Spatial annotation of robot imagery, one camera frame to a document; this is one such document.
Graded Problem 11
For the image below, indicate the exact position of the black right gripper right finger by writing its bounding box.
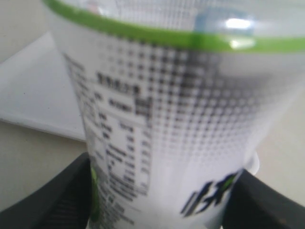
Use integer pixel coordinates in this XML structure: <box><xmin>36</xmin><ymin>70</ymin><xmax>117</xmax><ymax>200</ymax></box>
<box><xmin>222</xmin><ymin>170</ymin><xmax>305</xmax><ymax>229</ymax></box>

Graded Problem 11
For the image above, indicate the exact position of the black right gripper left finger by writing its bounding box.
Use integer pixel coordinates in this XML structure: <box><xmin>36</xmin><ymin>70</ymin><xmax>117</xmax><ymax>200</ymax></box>
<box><xmin>0</xmin><ymin>153</ymin><xmax>92</xmax><ymax>229</ymax></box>

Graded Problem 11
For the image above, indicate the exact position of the clear plastic water bottle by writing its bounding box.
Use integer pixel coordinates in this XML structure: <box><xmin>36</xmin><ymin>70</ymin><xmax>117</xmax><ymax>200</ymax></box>
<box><xmin>43</xmin><ymin>0</ymin><xmax>305</xmax><ymax>229</ymax></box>

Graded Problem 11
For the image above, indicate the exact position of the white plastic tray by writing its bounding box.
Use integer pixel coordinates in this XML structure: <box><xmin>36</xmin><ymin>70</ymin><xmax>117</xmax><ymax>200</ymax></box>
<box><xmin>0</xmin><ymin>33</ymin><xmax>85</xmax><ymax>141</ymax></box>

